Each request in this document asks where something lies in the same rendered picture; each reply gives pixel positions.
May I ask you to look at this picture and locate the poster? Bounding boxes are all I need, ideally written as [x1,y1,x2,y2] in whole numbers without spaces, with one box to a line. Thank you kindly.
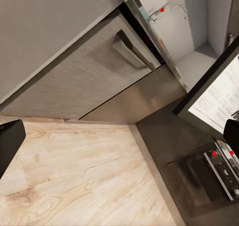
[172,35,239,144]

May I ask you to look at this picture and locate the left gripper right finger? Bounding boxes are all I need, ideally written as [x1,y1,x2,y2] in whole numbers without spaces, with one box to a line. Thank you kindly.
[223,119,239,159]

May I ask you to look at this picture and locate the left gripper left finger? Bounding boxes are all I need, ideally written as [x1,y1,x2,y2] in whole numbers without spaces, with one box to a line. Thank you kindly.
[0,119,26,179]

